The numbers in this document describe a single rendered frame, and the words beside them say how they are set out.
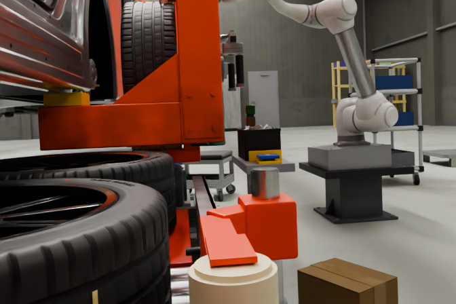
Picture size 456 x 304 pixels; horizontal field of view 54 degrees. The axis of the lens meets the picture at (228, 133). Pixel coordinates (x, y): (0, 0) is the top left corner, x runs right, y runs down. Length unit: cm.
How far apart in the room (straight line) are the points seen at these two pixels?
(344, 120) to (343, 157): 26
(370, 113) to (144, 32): 124
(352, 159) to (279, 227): 192
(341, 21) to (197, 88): 99
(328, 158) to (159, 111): 109
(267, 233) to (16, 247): 30
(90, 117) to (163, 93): 28
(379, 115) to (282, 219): 191
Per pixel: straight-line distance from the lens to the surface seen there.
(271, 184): 62
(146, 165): 125
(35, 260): 49
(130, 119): 172
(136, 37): 198
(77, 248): 51
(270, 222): 61
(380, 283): 127
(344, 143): 265
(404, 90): 378
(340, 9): 239
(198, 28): 174
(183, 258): 118
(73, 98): 176
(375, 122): 250
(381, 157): 259
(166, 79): 173
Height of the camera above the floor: 63
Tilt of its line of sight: 2 degrees down
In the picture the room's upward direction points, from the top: 2 degrees counter-clockwise
